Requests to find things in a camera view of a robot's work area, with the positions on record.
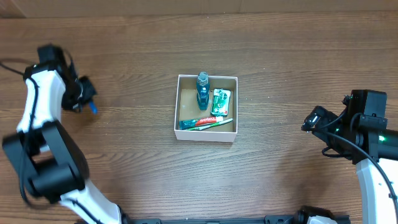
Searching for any blue disposable razor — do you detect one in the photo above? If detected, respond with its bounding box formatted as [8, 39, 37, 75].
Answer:
[89, 101, 98, 114]

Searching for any red teal toothpaste tube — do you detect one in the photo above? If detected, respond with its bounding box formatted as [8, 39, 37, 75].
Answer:
[179, 116, 224, 130]

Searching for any green white soap packet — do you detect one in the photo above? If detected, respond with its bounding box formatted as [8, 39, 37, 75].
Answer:
[211, 88, 231, 116]

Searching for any teal mouthwash bottle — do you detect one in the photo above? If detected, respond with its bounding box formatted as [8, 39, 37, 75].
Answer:
[197, 72, 210, 111]

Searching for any green white toothbrush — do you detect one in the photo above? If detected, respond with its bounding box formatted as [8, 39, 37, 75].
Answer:
[187, 118, 233, 131]

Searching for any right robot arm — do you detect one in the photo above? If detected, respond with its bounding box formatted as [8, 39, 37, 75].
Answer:
[301, 90, 397, 223]

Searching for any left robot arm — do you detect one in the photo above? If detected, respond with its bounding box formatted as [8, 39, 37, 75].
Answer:
[2, 44, 129, 223]

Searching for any white cardboard box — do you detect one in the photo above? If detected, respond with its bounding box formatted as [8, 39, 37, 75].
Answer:
[174, 75, 238, 142]

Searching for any right black cable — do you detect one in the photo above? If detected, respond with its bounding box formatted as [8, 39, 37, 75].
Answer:
[310, 111, 398, 215]

